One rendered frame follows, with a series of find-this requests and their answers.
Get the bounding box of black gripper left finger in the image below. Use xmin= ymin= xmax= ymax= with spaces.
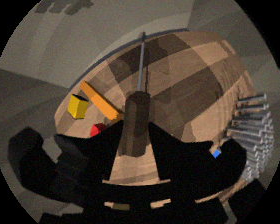
xmin=52 ymin=120 xmax=123 ymax=181

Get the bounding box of blue flat strip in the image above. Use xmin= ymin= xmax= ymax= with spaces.
xmin=213 ymin=151 xmax=220 ymax=159

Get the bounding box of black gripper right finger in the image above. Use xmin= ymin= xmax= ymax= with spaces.
xmin=148 ymin=123 xmax=213 ymax=181

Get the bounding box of yellow block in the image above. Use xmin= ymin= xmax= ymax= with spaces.
xmin=67 ymin=93 xmax=89 ymax=120

